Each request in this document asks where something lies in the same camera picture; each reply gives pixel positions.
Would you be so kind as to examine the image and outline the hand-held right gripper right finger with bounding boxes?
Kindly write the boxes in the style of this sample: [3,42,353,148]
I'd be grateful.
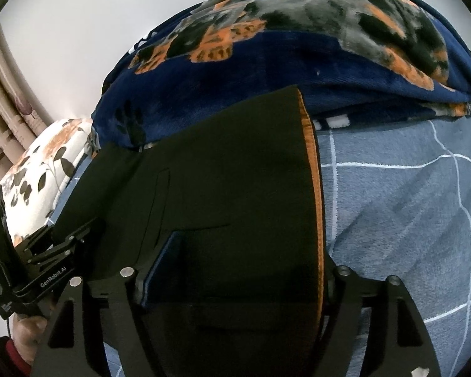
[322,255,442,377]

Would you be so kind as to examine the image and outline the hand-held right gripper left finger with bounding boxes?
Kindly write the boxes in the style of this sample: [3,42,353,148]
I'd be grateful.
[33,232,185,377]

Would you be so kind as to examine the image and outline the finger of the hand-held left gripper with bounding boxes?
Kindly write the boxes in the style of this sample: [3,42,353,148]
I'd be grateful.
[23,220,103,254]
[31,236,87,270]

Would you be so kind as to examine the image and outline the black pants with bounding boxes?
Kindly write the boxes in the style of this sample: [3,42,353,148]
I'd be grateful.
[51,84,330,377]

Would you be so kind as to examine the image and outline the person's left forearm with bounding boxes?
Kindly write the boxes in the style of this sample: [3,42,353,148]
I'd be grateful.
[0,336,34,377]

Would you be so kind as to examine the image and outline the person's left hand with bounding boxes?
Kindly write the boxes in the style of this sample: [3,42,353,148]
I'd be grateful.
[13,315,51,366]

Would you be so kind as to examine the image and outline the white floral pillow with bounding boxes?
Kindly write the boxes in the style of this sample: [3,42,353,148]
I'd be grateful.
[0,118,100,244]

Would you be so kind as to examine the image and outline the blue grid bedsheet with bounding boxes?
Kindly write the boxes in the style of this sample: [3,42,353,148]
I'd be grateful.
[47,116,471,377]

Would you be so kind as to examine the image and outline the beige curtain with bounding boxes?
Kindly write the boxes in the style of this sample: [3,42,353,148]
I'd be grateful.
[0,19,50,189]

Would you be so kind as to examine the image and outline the navy dog-print blanket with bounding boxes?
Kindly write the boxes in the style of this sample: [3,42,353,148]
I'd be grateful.
[90,0,471,154]

